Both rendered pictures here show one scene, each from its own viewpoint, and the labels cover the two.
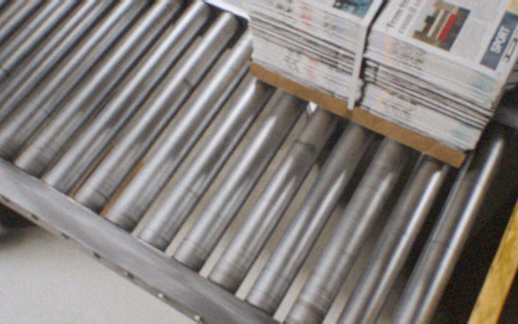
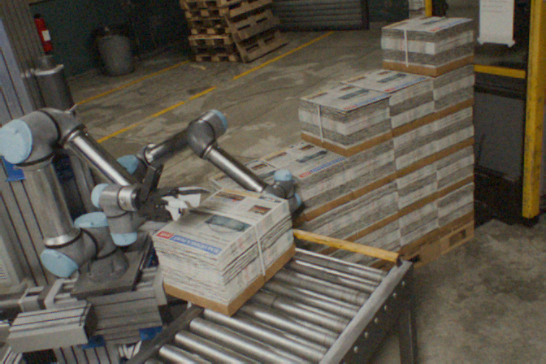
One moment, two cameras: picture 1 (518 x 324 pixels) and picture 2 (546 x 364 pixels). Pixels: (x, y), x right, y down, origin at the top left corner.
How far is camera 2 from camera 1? 1.42 m
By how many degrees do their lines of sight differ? 68
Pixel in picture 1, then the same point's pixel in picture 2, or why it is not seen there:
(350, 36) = (253, 236)
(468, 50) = (273, 205)
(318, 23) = (244, 242)
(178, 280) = (348, 335)
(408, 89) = (272, 236)
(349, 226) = (320, 283)
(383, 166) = (291, 274)
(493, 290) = (349, 244)
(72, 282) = not seen: outside the picture
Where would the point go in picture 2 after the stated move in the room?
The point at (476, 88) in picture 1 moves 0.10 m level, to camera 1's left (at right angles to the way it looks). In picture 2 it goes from (283, 211) to (285, 226)
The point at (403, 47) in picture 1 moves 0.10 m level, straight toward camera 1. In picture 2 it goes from (266, 218) to (294, 222)
